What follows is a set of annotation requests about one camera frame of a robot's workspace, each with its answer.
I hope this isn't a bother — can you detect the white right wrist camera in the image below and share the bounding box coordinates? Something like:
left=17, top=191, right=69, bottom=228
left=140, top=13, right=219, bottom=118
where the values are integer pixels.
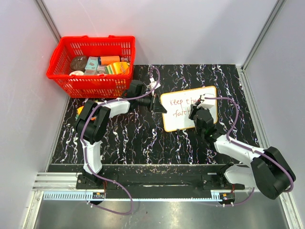
left=197, top=94, right=216, bottom=109

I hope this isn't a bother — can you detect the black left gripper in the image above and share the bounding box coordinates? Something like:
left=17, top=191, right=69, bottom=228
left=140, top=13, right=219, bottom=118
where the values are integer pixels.
left=136, top=93, right=167, bottom=115

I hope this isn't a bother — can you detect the yellow-framed whiteboard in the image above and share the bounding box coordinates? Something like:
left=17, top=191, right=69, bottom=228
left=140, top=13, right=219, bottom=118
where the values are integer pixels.
left=160, top=86, right=218, bottom=132

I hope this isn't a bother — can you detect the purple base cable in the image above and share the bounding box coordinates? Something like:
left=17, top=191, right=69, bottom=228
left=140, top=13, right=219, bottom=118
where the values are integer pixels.
left=87, top=176, right=133, bottom=215

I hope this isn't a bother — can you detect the light blue small box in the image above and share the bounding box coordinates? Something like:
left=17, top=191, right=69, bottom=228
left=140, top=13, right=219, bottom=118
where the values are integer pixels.
left=85, top=56, right=99, bottom=71

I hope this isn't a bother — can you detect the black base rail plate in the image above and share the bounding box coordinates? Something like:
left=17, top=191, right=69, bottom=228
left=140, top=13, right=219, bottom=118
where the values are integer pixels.
left=76, top=164, right=246, bottom=191

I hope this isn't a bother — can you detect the orange yellow box in basket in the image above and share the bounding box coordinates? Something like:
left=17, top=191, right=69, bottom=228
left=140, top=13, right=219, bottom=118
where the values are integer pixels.
left=105, top=62, right=130, bottom=75

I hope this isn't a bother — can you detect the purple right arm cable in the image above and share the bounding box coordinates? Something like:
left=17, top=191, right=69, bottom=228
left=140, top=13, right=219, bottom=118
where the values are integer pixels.
left=204, top=96, right=294, bottom=193

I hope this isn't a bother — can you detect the brown round packet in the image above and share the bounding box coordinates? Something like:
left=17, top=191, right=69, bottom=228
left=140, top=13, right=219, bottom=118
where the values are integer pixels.
left=70, top=55, right=88, bottom=72

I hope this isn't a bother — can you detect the red plastic shopping basket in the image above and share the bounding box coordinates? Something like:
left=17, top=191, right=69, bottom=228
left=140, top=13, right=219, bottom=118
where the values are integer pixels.
left=46, top=35, right=136, bottom=98

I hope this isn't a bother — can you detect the orange cylindrical can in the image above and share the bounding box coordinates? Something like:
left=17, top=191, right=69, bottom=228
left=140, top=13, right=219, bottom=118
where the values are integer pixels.
left=98, top=56, right=121, bottom=65

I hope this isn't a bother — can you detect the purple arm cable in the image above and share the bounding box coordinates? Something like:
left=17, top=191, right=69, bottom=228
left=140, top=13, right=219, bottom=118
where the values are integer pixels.
left=204, top=96, right=294, bottom=193
left=80, top=66, right=161, bottom=182

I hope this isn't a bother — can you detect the orange green snack box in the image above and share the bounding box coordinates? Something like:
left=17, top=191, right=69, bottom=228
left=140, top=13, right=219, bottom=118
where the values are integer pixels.
left=77, top=100, right=99, bottom=121

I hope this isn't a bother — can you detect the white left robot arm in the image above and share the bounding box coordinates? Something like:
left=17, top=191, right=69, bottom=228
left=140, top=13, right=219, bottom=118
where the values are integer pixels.
left=75, top=79, right=167, bottom=189

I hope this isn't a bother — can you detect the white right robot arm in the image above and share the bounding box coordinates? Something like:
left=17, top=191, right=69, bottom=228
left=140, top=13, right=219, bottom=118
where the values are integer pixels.
left=189, top=103, right=296, bottom=199

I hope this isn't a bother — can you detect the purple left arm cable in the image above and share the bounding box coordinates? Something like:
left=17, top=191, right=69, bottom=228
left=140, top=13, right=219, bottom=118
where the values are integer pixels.
left=80, top=66, right=161, bottom=182

